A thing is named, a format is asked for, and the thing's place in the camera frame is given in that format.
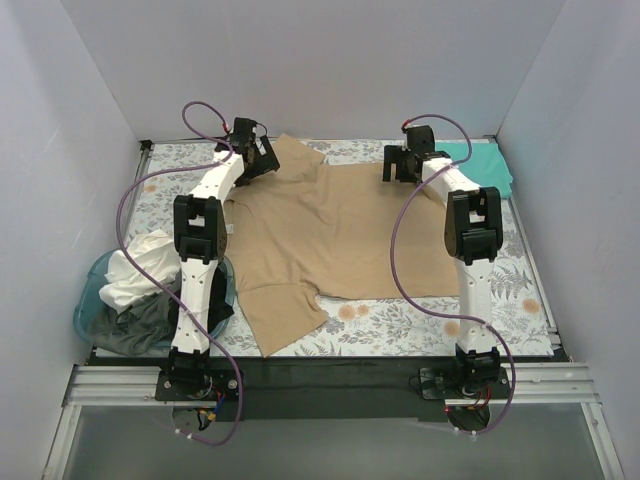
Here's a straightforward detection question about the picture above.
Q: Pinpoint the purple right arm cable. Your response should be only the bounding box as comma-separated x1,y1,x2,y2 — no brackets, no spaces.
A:
389,113,517,437

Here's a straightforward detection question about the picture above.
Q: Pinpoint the white crumpled t shirt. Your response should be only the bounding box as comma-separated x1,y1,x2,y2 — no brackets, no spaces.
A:
99,229,180,313

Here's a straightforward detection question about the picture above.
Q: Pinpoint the floral patterned table mat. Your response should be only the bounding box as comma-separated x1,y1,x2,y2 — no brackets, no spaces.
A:
128,142,560,358

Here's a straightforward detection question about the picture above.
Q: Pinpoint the aluminium extrusion rail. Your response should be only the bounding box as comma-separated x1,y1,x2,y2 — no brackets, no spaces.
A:
63,362,600,406

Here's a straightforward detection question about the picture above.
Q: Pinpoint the black crumpled t shirt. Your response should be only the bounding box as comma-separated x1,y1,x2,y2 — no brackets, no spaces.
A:
207,268,236,337

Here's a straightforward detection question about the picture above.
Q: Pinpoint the grey crumpled t shirt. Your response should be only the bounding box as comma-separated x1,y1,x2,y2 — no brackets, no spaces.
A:
87,293,178,357

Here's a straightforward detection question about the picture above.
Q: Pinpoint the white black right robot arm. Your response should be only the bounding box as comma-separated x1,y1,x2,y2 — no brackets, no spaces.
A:
383,120,503,398

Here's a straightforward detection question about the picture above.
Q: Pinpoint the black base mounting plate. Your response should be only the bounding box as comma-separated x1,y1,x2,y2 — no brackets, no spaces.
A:
154,357,514,422

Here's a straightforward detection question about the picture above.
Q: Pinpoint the tan t shirt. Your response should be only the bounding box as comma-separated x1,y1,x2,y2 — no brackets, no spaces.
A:
224,135,459,356

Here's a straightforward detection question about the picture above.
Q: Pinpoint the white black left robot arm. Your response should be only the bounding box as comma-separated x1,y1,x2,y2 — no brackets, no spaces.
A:
165,117,280,400

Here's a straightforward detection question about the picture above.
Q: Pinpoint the teal translucent laundry basket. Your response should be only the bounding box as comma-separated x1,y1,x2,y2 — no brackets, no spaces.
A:
73,250,235,343

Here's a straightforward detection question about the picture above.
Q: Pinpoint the folded teal t shirt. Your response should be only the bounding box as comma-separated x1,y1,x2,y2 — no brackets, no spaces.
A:
435,140,513,199

